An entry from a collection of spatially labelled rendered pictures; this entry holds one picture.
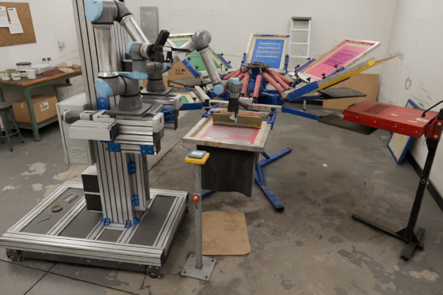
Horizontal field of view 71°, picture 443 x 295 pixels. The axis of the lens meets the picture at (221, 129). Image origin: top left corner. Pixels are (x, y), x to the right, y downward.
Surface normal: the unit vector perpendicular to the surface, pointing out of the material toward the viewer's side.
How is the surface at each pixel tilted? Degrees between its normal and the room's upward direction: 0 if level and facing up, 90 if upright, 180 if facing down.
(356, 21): 90
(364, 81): 82
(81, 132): 90
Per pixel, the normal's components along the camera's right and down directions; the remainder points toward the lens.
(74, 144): -0.13, 0.35
